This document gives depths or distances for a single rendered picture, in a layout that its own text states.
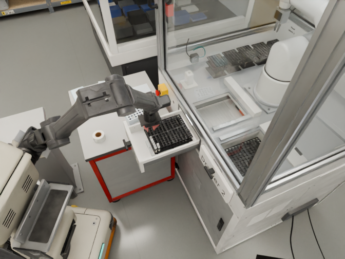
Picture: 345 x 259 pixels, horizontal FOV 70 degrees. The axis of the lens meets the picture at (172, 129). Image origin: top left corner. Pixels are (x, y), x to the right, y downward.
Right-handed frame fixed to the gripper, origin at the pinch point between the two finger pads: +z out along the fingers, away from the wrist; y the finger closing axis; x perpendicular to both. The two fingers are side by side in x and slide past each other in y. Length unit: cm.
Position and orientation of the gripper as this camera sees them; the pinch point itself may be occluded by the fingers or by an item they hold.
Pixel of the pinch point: (150, 129)
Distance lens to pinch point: 126.5
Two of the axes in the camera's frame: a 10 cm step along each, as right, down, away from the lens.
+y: -9.4, 2.6, -2.4
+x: 3.5, 7.5, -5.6
